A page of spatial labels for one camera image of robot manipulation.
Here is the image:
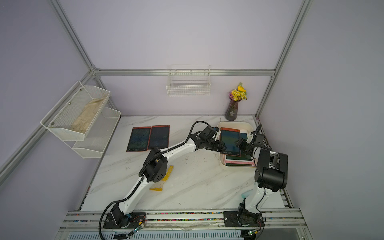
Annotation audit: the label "white wire wall basket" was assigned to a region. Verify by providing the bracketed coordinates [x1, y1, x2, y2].
[166, 65, 211, 97]

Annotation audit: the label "dark glass vase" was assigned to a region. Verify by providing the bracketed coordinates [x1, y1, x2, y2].
[225, 100, 239, 122]

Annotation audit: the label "yellow knit glove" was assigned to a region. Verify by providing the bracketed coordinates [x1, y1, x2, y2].
[150, 165, 174, 192]

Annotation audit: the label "aluminium frame rails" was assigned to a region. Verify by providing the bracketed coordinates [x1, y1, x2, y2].
[0, 0, 314, 211]

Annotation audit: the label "pink writing tablet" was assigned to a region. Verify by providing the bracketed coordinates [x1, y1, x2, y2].
[221, 154, 255, 167]

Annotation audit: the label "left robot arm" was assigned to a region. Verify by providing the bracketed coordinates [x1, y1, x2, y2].
[98, 121, 225, 240]

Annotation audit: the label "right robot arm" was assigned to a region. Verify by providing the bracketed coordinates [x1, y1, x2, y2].
[237, 124, 288, 227]

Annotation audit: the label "cream plastic storage box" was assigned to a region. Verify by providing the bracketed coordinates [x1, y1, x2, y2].
[218, 122, 255, 168]

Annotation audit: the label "beige cloth in shelf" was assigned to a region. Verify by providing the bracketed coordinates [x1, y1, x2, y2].
[70, 97, 106, 134]

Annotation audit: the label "light blue plastic scoop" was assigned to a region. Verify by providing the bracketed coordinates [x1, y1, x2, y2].
[241, 190, 251, 199]

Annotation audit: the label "yellow flower bouquet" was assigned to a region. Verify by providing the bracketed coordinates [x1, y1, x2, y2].
[229, 83, 248, 102]

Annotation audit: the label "white mesh wall shelf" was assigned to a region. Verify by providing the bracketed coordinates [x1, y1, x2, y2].
[41, 82, 121, 159]

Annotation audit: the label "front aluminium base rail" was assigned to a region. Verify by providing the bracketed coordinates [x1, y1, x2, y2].
[54, 208, 314, 240]

